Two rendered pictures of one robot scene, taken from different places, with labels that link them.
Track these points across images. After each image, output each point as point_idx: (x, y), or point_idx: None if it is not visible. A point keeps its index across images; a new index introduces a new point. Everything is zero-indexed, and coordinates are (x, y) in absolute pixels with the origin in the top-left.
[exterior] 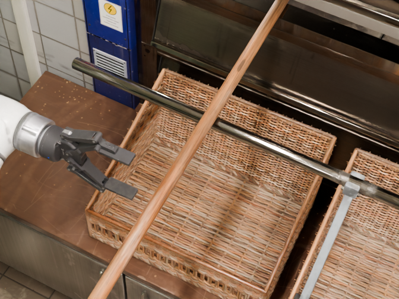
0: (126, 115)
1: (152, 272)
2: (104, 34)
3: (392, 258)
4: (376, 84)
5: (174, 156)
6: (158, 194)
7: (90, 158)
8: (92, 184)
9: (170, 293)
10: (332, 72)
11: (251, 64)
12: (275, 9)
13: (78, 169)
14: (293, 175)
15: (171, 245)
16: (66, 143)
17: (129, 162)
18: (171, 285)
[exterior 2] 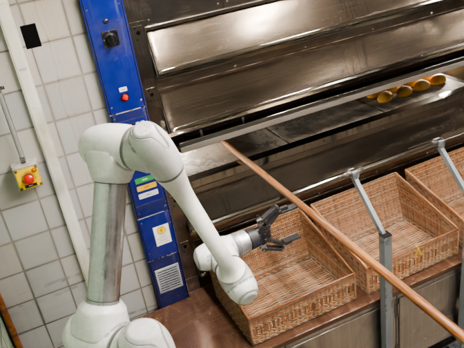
0: (190, 301)
1: (297, 329)
2: (160, 253)
3: (360, 243)
4: (300, 165)
5: None
6: (315, 213)
7: (202, 326)
8: (278, 248)
9: (317, 327)
10: (280, 174)
11: (244, 201)
12: (246, 157)
13: (267, 246)
14: (293, 247)
15: (289, 313)
16: (262, 227)
17: (296, 206)
18: (312, 324)
